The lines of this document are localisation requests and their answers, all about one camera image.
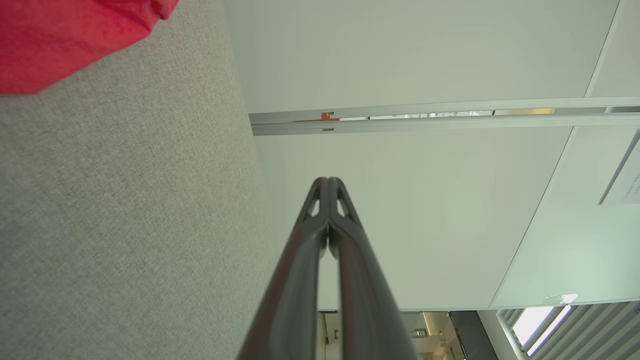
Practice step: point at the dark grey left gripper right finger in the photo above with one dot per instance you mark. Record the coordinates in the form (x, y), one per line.
(360, 290)

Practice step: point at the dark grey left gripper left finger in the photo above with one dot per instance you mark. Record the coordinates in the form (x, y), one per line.
(295, 280)

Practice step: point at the red and white jersey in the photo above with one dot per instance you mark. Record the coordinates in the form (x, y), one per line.
(55, 40)

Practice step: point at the dark grey pillar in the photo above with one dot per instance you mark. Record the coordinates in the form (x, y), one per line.
(470, 335)

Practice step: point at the grey window blinds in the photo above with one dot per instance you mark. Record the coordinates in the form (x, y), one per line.
(595, 332)

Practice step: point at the aluminium frame post, orange clip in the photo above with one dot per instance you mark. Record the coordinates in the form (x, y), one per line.
(450, 123)

